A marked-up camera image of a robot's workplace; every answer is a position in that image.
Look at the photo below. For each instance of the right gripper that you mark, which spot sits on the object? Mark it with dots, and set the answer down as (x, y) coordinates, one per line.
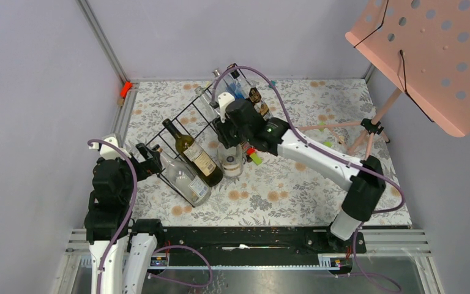
(221, 128)

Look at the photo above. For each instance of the dark green wine bottle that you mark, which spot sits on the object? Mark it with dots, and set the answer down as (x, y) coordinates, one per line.
(192, 152)

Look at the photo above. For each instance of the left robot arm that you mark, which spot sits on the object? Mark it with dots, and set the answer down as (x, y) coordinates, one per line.
(120, 252)

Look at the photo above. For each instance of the green block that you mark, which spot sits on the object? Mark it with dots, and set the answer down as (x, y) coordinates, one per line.
(255, 158)

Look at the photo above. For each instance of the pink music stand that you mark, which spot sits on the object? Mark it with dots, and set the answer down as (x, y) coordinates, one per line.
(423, 48)

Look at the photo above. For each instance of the black wire wine rack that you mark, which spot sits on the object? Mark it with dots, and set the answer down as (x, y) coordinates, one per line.
(171, 150)

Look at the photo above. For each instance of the clear bottle gold label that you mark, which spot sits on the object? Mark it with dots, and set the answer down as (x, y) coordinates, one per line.
(251, 93)

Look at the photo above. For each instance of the short clear glass bottle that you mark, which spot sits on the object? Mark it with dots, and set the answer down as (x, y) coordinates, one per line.
(231, 160)

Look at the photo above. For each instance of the orange clip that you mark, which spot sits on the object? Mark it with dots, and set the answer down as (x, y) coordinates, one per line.
(125, 89)

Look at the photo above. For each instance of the clear bottle black cap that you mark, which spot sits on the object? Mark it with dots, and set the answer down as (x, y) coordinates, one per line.
(183, 179)

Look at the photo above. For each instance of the clear bottle black label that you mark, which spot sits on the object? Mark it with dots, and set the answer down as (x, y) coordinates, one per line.
(211, 113)

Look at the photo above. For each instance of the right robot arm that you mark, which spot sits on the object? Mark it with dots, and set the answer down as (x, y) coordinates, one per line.
(362, 179)

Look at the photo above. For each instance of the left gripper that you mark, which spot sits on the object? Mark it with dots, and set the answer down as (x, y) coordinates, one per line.
(150, 165)

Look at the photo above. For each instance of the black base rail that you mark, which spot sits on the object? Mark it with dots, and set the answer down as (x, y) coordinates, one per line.
(286, 247)

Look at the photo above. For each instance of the blue triangular bottle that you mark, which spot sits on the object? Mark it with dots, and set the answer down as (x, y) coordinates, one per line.
(227, 84)

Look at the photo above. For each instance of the floral table mat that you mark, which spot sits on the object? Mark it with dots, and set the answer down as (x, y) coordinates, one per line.
(276, 192)

